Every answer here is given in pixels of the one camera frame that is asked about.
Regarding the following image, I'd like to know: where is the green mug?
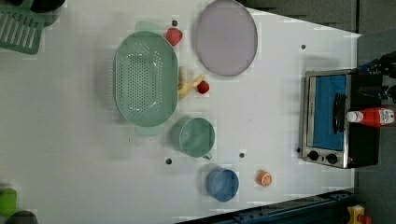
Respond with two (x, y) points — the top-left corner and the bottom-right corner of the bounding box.
(177, 118), (216, 160)

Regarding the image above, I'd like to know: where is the green slotted dish rack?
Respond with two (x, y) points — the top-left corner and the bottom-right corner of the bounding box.
(0, 7), (44, 55)

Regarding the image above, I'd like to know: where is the lilac round plate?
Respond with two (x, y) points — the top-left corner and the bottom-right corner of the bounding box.
(194, 0), (258, 77)

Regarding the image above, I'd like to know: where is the large red strawberry toy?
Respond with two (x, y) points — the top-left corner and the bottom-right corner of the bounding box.
(165, 28), (183, 47)

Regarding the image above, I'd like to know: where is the yellow red toy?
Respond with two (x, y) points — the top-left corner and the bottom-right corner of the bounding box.
(347, 205), (373, 224)

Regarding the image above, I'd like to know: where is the dark round object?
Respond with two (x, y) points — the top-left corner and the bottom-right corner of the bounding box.
(5, 211), (38, 224)

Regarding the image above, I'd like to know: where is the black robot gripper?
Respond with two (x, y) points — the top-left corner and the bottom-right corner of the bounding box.
(358, 51), (396, 102)

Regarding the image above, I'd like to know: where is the green perforated colander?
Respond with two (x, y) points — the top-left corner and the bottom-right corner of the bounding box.
(113, 21), (178, 136)

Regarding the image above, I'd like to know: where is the red ketchup bottle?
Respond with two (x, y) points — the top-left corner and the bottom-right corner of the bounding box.
(346, 107), (395, 128)

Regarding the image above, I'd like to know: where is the peeled banana toy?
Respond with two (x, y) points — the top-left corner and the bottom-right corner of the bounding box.
(177, 66), (205, 100)

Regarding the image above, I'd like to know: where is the bright green object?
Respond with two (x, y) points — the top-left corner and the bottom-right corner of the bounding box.
(0, 189), (17, 217)

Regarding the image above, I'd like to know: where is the orange slice toy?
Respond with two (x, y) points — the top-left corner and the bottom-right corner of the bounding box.
(257, 171), (272, 187)

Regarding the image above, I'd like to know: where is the silver black toaster oven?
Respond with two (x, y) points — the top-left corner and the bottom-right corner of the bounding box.
(300, 70), (382, 169)

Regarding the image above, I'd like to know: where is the black round object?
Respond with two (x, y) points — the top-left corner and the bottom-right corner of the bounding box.
(30, 0), (66, 13)

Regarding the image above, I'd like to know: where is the small red strawberry toy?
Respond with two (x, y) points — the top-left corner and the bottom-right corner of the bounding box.
(196, 80), (210, 94)

